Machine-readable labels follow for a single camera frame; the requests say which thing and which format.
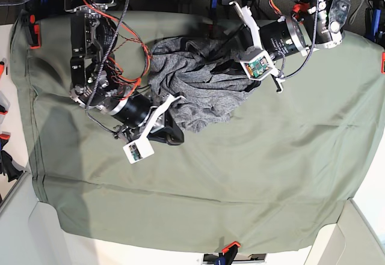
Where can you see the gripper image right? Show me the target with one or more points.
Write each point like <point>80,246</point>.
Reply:
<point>280,39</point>

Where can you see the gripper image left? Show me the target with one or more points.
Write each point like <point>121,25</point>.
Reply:
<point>136,111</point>

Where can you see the grey heathered T-shirt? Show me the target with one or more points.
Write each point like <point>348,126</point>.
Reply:
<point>182,65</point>

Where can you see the blue orange clamp top centre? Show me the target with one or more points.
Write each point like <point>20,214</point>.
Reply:
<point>212,9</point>

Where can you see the green table cloth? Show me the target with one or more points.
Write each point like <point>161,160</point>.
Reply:
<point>270,178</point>

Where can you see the orange blue clamp bottom centre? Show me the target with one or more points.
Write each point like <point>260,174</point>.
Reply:
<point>228,254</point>

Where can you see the blue clamp top right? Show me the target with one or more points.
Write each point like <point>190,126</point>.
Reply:
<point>374,24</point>

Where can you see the orange clamp right edge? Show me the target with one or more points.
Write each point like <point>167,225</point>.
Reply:
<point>383,63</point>

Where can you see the orange black tools left floor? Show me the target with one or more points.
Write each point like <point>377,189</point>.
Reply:
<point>9,167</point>

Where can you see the orange black clamp far left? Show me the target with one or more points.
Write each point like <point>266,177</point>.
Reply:
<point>32,30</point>

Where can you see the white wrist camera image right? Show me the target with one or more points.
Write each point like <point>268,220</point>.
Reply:
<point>258,64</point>

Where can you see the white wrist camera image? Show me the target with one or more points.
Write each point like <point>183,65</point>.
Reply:
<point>258,64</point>
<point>138,150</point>

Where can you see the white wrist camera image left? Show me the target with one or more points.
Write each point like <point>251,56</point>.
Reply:
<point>138,150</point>

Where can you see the red handled tool left edge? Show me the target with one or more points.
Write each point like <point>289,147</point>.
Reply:
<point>3,65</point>

